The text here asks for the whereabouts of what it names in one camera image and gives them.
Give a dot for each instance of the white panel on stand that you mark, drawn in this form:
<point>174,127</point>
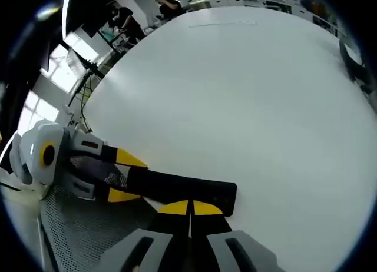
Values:
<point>75,61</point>

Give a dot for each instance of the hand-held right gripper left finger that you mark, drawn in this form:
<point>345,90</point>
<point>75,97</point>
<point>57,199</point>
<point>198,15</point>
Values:
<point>171,239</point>

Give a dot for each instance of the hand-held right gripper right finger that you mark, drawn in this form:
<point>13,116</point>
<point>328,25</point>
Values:
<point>209,239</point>

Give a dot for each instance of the black tripod stand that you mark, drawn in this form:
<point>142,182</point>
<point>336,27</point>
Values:
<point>88,74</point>

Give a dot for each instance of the grey perforated panel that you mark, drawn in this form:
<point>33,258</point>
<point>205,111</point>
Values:
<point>88,230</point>

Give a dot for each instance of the black remote control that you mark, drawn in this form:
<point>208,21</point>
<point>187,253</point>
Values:
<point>182,186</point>

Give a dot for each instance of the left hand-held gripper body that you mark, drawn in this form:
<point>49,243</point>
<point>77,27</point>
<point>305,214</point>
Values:
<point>32,154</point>

